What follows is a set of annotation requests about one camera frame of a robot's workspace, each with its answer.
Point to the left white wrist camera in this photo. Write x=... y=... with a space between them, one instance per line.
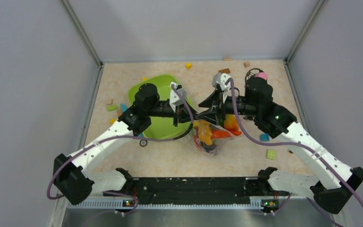
x=177 y=96

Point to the orange toy carrot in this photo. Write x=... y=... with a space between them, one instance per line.
x=220 y=134

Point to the orange toy pastry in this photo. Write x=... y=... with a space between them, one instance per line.
x=205 y=132

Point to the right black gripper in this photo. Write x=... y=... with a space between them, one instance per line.
x=215 y=100

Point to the light green block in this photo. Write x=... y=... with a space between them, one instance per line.
x=271 y=154

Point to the small tan block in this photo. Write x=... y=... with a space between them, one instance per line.
x=109 y=102

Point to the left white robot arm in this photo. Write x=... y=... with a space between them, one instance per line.
x=73 y=174

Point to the orange toy fruit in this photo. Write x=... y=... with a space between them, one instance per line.
x=230 y=123

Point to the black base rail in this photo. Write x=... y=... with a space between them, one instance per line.
x=193 y=190

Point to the brown toy brick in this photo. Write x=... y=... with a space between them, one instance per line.
x=226 y=71

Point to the green plastic bowl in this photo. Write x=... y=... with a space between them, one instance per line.
x=160 y=128

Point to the pink microphone on tripod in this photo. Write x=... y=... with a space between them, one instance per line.
x=256 y=73

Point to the yellow toy block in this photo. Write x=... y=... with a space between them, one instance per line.
x=188 y=65

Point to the clear zip top bag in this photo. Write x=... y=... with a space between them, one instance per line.
x=217 y=143

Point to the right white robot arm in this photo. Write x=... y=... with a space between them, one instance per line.
x=333 y=182

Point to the cyan toy piece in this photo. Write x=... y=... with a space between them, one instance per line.
x=123 y=108

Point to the blue toy block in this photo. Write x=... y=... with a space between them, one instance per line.
x=264 y=137

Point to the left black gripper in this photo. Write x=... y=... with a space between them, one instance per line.
x=183 y=114

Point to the tan wooden block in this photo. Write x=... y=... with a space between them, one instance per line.
x=247 y=64

